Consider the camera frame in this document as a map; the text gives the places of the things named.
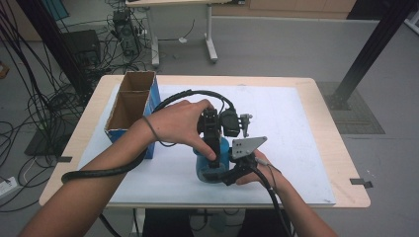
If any person's left leg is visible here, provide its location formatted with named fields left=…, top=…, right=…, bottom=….
left=141, top=208, right=196, bottom=237

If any thin black wire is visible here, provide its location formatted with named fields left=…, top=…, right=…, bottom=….
left=255, top=157, right=283, bottom=177

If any black wrist band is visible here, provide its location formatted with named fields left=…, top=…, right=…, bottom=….
left=142, top=116, right=179, bottom=148

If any teal panel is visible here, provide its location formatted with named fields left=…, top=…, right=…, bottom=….
left=41, top=0, right=70, bottom=22

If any person's right hand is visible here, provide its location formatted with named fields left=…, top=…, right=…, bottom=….
left=235, top=149, right=282, bottom=193

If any blue bottle with white cap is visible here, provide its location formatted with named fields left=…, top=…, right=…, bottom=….
left=192, top=136, right=231, bottom=184

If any thick black sleeved cable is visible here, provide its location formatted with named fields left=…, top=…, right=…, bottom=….
left=60, top=89, right=236, bottom=237

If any tangle of black floor cables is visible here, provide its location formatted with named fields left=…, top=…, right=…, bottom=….
left=0, top=0, right=149, bottom=213

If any black computer case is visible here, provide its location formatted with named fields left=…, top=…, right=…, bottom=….
left=61, top=29, right=102, bottom=68

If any blue cardboard box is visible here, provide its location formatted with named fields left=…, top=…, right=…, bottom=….
left=104, top=70, right=162, bottom=160

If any white table mat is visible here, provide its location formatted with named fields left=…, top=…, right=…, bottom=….
left=77, top=84, right=337, bottom=205

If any grey computer tower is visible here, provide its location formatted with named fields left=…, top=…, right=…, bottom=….
left=112, top=9, right=140, bottom=57

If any white furniture edge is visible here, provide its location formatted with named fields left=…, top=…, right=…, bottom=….
left=404, top=14, right=419, bottom=36

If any person's leg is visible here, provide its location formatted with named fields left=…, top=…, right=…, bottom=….
left=141, top=208, right=196, bottom=237
left=236, top=208, right=291, bottom=237

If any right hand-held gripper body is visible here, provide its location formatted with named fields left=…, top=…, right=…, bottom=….
left=223, top=136, right=269, bottom=186

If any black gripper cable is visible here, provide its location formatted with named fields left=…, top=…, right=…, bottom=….
left=251, top=166, right=293, bottom=237

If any white power strip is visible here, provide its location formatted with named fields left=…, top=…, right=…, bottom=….
left=0, top=176, right=19, bottom=200

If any white desk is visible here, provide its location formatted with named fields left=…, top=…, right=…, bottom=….
left=125, top=0, right=246, bottom=68

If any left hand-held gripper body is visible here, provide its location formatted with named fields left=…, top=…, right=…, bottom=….
left=197, top=107, right=254, bottom=138

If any person's right leg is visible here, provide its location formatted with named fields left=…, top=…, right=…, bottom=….
left=236, top=208, right=291, bottom=237

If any black metal post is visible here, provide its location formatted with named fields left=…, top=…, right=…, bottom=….
left=15, top=0, right=92, bottom=98
left=324, top=0, right=419, bottom=112

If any orange object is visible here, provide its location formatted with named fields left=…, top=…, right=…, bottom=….
left=0, top=60, right=10, bottom=80

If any person's left hand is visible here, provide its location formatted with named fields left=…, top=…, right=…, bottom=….
left=144, top=98, right=218, bottom=162

